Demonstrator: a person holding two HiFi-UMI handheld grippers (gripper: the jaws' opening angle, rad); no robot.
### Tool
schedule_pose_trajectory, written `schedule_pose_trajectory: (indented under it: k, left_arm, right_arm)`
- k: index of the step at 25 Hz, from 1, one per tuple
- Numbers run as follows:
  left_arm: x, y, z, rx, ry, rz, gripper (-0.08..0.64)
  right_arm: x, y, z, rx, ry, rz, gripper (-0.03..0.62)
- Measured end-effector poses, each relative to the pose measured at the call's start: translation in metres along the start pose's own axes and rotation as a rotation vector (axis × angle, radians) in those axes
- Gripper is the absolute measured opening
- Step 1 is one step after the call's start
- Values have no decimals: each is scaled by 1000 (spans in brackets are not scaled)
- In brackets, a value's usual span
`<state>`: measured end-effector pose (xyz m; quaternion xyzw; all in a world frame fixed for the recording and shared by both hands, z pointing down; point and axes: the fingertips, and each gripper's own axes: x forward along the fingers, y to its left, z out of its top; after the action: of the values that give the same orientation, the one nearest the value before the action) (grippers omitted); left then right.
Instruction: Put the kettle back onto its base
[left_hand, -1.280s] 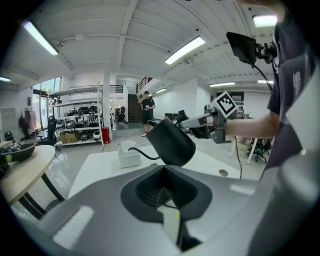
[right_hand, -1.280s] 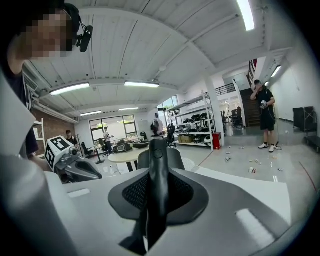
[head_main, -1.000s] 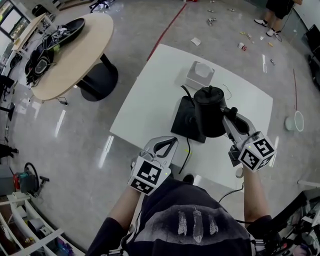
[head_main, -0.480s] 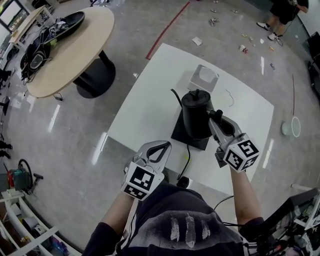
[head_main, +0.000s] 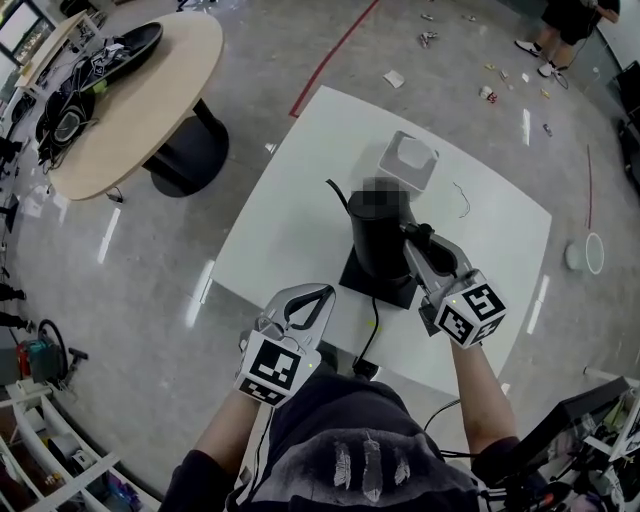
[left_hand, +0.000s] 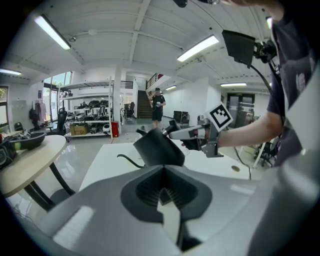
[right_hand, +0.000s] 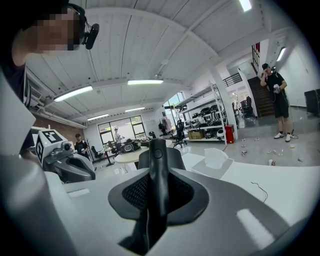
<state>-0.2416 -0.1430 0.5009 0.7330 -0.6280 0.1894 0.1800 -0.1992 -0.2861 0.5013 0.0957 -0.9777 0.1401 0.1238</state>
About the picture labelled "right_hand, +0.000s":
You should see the person's head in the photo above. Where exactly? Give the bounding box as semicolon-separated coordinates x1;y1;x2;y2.
11;0;87;67

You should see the dark staircase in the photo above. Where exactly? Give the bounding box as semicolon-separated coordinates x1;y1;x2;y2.
248;76;276;119

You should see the round beige table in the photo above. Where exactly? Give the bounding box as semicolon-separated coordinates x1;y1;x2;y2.
114;138;174;165

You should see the red box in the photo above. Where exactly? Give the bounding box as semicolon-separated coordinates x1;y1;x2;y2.
224;124;236;145

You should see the black platform cart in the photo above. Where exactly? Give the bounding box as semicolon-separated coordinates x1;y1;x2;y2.
303;89;320;118

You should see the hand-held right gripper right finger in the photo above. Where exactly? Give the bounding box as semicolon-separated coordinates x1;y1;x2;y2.
166;167;210;225

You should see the white metal shelf rack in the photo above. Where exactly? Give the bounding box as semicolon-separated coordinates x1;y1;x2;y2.
174;81;229;146

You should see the clothes rack with garments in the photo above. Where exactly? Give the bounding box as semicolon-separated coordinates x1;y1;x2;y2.
158;117;173;136

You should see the black office chair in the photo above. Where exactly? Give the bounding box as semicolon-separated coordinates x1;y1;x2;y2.
171;119;188;149
90;145;104;161

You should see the white rectangular table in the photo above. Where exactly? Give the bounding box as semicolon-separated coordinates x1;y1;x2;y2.
96;152;320;227

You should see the cardboard box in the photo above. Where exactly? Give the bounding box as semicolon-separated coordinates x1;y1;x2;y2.
187;130;206;141

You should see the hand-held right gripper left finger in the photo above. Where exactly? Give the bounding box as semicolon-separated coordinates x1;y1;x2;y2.
107;172;151;221

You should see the thin black wire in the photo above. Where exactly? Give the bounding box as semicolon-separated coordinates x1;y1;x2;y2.
250;181;269;204

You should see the black balcony railing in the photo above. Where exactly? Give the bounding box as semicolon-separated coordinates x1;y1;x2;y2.
221;72;244;88

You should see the black head camera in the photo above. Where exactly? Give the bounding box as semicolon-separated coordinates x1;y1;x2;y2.
81;23;100;50

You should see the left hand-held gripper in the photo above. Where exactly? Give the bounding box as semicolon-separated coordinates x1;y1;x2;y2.
34;128;97;185

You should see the person's dark t-shirt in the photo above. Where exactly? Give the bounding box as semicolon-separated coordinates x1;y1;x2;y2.
0;59;38;156

